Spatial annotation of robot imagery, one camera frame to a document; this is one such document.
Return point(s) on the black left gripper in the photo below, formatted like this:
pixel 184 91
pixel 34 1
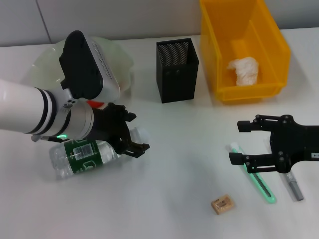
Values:
pixel 109 127

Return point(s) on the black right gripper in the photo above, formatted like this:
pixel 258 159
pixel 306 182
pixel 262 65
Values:
pixel 299 142

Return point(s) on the red-orange toy orange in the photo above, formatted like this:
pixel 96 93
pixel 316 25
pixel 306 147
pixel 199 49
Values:
pixel 96 103

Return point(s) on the clear water bottle green label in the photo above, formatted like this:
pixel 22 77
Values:
pixel 82 159

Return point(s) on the white paper ball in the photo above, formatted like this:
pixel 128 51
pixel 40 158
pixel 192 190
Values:
pixel 245 71

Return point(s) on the green utility knife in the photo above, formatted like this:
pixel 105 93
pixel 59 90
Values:
pixel 264 191

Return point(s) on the grey wrapped pen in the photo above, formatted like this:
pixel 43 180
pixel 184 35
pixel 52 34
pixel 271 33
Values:
pixel 295 190

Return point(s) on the tan eraser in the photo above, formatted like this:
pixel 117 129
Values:
pixel 223 204

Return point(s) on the black mesh pen holder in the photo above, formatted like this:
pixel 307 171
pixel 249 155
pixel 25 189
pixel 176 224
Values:
pixel 178 82

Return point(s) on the pale green glass fruit bowl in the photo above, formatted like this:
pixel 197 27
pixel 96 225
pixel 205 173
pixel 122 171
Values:
pixel 117 57

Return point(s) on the yellow plastic bin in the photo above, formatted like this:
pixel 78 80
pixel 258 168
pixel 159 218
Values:
pixel 249 32

